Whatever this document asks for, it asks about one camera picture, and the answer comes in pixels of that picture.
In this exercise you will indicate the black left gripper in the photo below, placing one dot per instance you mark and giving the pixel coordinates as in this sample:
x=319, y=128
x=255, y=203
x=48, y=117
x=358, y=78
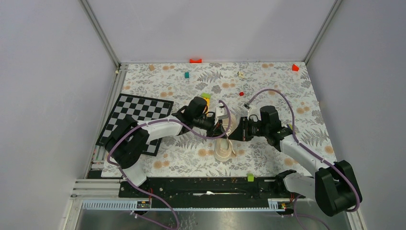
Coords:
x=215, y=129

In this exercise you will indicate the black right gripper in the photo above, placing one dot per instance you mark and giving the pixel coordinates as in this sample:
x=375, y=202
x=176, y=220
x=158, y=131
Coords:
x=242, y=132

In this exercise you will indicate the beige sneaker with laces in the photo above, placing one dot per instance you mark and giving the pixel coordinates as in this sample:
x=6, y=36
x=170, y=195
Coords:
x=224, y=149

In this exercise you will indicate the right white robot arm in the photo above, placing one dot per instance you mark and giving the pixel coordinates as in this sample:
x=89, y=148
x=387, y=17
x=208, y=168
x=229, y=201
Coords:
x=332, y=185

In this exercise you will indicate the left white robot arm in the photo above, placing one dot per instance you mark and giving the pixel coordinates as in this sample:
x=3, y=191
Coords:
x=125, y=144

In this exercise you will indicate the floral patterned table mat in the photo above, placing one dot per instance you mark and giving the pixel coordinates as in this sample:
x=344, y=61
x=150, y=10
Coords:
x=267, y=83

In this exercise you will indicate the black white checkerboard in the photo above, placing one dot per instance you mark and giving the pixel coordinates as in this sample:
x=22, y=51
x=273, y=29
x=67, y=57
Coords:
x=139, y=107

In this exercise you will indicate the orange arch block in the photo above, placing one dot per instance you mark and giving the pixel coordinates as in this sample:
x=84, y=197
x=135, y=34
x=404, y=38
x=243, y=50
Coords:
x=195, y=60

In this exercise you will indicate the lime green cube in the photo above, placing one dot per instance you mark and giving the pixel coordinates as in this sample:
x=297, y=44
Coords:
x=250, y=177

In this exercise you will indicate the red wedge block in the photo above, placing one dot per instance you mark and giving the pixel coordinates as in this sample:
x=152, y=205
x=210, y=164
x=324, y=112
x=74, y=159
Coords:
x=295, y=67

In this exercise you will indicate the yellow triangular toy frame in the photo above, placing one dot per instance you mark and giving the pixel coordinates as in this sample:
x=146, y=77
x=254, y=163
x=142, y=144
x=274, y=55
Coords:
x=207, y=101

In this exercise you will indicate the green block on frame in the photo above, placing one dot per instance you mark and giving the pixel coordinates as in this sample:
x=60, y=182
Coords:
x=206, y=95

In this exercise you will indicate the white slotted cable duct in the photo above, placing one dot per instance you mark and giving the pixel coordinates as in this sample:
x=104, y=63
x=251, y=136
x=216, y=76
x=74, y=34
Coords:
x=201, y=204

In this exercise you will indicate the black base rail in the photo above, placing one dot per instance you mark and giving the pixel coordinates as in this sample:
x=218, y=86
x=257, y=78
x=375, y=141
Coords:
x=166, y=189

